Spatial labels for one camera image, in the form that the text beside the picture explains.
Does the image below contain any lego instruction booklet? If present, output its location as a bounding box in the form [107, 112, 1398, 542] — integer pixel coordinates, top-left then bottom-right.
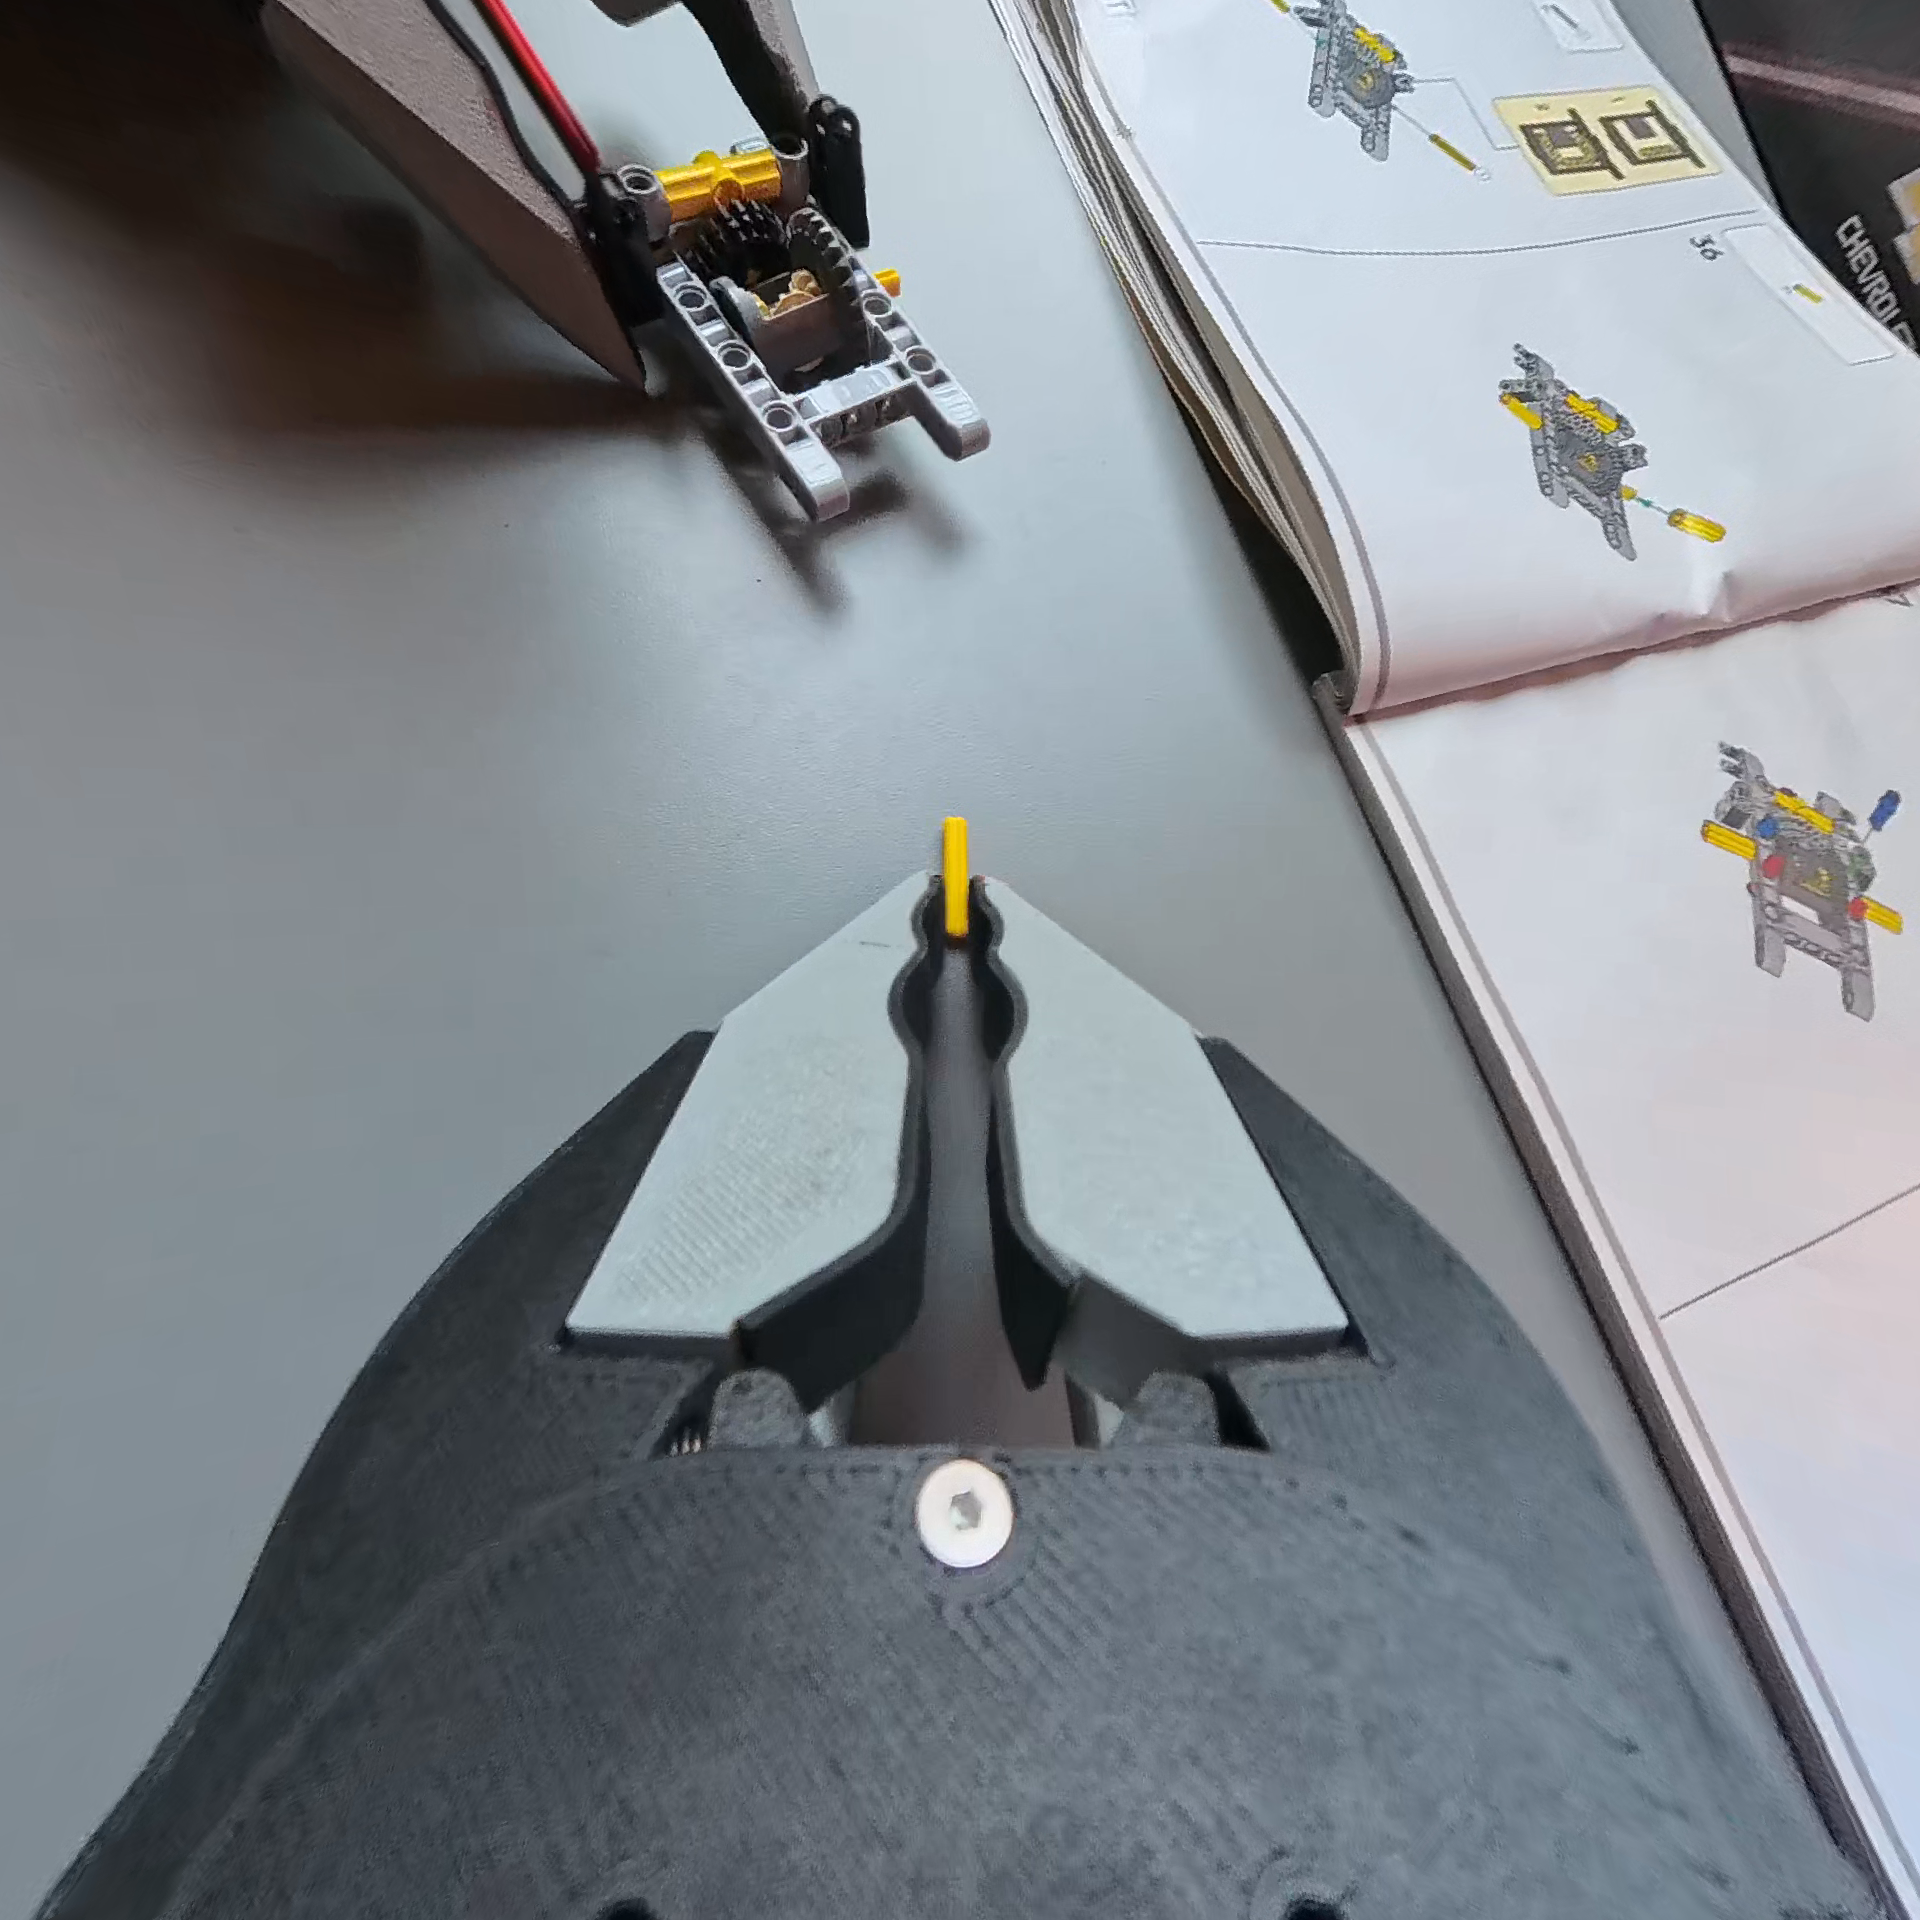
[991, 0, 1920, 1893]

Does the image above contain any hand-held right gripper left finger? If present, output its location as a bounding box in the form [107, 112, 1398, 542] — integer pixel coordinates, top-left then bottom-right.
[566, 872, 952, 1412]

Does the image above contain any red lego axle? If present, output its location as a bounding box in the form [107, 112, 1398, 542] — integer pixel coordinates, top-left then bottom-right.
[478, 0, 607, 173]

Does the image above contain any grey lego differential housing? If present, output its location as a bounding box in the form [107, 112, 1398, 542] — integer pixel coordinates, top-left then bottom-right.
[718, 210, 881, 377]

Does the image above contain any black lego set box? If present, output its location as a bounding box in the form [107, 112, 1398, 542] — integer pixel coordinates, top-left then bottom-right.
[1691, 0, 1920, 356]

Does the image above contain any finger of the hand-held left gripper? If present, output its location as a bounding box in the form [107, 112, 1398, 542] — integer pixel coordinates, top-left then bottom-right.
[590, 0, 826, 140]
[264, 0, 650, 386]

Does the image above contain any grey lego frame assembly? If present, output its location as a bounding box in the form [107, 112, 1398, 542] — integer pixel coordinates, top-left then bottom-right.
[577, 95, 995, 521]

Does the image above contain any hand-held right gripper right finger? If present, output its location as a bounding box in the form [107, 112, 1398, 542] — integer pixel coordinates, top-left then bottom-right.
[966, 878, 1353, 1389]

